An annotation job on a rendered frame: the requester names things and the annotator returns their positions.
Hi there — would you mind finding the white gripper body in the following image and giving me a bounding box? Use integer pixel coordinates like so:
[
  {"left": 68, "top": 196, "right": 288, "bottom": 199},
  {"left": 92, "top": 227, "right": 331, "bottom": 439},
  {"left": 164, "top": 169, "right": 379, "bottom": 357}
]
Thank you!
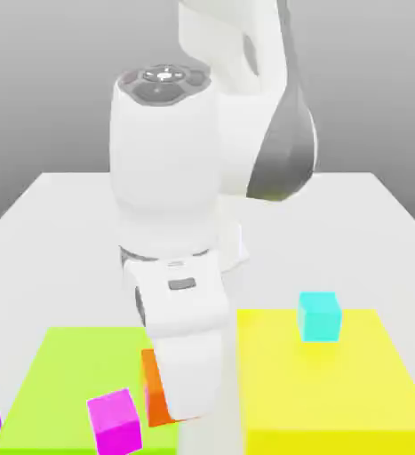
[{"left": 151, "top": 328, "right": 225, "bottom": 421}]

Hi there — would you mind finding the small orange cube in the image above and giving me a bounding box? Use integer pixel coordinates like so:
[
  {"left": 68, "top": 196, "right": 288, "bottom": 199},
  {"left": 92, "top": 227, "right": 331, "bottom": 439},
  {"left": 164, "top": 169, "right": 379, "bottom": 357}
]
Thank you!
[{"left": 140, "top": 347, "right": 202, "bottom": 428}]

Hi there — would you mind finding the small cyan cube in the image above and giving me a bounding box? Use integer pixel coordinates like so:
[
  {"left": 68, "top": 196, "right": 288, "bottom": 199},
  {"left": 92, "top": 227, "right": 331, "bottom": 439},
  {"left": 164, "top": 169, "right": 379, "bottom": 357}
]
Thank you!
[{"left": 296, "top": 291, "right": 344, "bottom": 343}]

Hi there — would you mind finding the large lime green box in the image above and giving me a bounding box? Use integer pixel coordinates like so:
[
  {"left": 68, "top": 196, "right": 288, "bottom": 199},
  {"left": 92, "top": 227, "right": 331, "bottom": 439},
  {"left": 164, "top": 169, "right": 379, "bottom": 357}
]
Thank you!
[{"left": 0, "top": 326, "right": 180, "bottom": 455}]

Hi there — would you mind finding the large yellow box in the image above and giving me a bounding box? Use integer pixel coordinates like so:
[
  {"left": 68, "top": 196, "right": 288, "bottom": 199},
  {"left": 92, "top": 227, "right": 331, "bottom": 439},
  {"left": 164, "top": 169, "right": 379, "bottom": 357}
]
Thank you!
[{"left": 235, "top": 307, "right": 415, "bottom": 455}]

